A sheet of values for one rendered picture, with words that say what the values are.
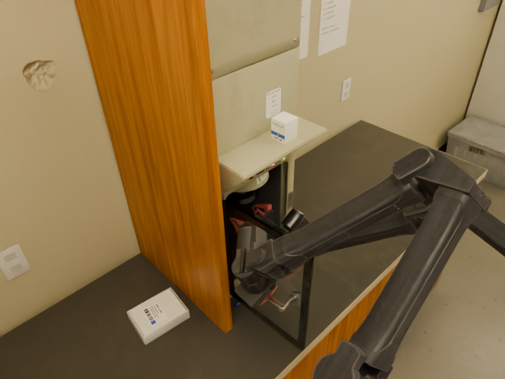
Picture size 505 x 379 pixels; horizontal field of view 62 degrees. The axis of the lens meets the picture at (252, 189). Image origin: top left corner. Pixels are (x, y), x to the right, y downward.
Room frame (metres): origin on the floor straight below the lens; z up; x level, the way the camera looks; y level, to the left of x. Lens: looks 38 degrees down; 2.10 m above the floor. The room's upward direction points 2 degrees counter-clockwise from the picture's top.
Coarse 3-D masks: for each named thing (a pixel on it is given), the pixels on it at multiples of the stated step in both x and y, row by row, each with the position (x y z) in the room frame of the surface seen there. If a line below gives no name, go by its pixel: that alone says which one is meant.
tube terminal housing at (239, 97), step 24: (240, 72) 0.96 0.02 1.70; (264, 72) 1.01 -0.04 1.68; (288, 72) 1.08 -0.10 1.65; (216, 96) 0.91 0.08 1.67; (240, 96) 0.96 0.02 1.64; (264, 96) 1.01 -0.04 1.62; (288, 96) 1.08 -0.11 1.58; (216, 120) 0.90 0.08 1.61; (240, 120) 0.96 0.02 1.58; (264, 120) 1.01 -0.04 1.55; (240, 144) 0.95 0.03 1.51; (288, 168) 1.09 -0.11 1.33; (288, 192) 1.09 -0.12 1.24
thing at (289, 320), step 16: (240, 208) 0.83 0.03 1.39; (240, 224) 0.83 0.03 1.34; (256, 224) 0.79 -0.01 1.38; (304, 272) 0.68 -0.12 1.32; (288, 288) 0.71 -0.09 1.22; (304, 288) 0.67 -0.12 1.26; (304, 304) 0.67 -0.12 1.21; (272, 320) 0.75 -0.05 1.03; (288, 320) 0.71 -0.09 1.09; (304, 320) 0.67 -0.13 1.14; (288, 336) 0.70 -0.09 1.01; (304, 336) 0.66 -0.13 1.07
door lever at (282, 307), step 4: (268, 296) 0.70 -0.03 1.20; (272, 296) 0.70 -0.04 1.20; (292, 296) 0.69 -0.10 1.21; (268, 300) 0.69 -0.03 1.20; (272, 300) 0.69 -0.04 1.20; (276, 300) 0.68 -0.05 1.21; (288, 300) 0.68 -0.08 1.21; (292, 300) 0.68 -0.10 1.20; (296, 300) 0.69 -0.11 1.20; (272, 304) 0.68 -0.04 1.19; (276, 304) 0.67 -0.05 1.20; (280, 304) 0.67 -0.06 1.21; (284, 304) 0.67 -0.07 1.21; (288, 304) 0.67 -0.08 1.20; (280, 308) 0.66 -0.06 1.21; (284, 308) 0.66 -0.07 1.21
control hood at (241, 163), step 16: (304, 128) 1.03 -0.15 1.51; (320, 128) 1.03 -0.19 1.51; (256, 144) 0.95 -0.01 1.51; (272, 144) 0.95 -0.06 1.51; (288, 144) 0.95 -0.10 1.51; (304, 144) 0.95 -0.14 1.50; (224, 160) 0.88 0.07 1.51; (240, 160) 0.88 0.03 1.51; (256, 160) 0.88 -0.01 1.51; (272, 160) 0.87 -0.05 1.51; (224, 176) 0.86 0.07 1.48; (240, 176) 0.81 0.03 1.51; (224, 192) 0.86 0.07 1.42
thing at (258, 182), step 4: (268, 172) 1.09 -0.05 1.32; (260, 176) 1.04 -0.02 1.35; (264, 176) 1.05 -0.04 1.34; (268, 176) 1.07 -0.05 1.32; (252, 180) 1.02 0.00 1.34; (256, 180) 1.02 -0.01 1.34; (260, 180) 1.03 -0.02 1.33; (264, 180) 1.04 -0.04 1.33; (248, 184) 1.01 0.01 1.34; (252, 184) 1.01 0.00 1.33; (256, 184) 1.02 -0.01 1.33; (260, 184) 1.02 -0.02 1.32; (240, 188) 1.00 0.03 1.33; (244, 188) 1.00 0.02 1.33; (248, 188) 1.00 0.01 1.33; (252, 188) 1.01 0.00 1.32; (256, 188) 1.01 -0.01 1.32; (236, 192) 1.00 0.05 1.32; (240, 192) 1.00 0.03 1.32; (244, 192) 1.00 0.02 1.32
